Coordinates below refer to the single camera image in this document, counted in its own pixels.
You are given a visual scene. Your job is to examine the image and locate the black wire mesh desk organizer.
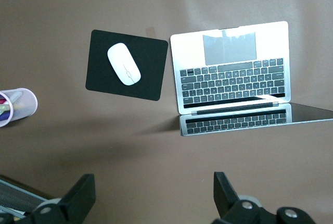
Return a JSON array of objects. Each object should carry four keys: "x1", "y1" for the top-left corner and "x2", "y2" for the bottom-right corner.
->
[{"x1": 0, "y1": 175, "x2": 62, "y2": 219}]

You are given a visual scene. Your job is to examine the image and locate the silver laptop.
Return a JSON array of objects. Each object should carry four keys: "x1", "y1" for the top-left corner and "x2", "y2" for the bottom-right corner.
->
[{"x1": 170, "y1": 20, "x2": 333, "y2": 137}]

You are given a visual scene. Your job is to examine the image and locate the black mouse pad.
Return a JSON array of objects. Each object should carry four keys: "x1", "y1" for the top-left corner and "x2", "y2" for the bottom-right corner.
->
[{"x1": 85, "y1": 29, "x2": 169, "y2": 102}]

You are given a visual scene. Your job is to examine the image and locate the pink mesh pen cup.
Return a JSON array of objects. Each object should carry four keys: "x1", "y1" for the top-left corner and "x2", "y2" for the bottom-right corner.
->
[{"x1": 0, "y1": 87, "x2": 39, "y2": 128}]

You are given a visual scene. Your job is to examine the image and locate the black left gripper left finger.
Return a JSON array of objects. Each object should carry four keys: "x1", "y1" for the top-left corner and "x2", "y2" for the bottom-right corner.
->
[{"x1": 24, "y1": 173, "x2": 96, "y2": 224}]

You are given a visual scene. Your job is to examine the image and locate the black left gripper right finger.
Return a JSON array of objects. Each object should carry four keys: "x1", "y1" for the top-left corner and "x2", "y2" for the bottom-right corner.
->
[{"x1": 212, "y1": 171, "x2": 280, "y2": 224}]

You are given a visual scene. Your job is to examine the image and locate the white computer mouse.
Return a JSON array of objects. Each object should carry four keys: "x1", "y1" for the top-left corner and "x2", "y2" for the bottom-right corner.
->
[{"x1": 107, "y1": 43, "x2": 142, "y2": 86}]

